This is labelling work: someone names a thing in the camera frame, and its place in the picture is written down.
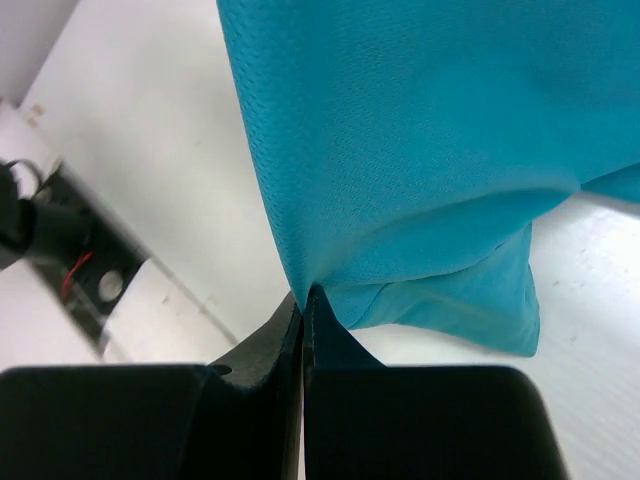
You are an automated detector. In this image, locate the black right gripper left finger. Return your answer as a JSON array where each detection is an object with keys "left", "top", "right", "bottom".
[{"left": 206, "top": 294, "right": 302, "bottom": 479}]

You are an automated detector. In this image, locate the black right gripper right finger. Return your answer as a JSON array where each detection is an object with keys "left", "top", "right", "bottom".
[{"left": 302, "top": 286, "right": 384, "bottom": 479}]

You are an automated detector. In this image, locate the teal t shirt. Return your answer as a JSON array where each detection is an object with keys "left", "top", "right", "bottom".
[{"left": 218, "top": 1, "right": 639, "bottom": 357}]

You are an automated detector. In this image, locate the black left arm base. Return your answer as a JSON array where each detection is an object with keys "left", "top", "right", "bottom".
[{"left": 1, "top": 159, "right": 148, "bottom": 355}]

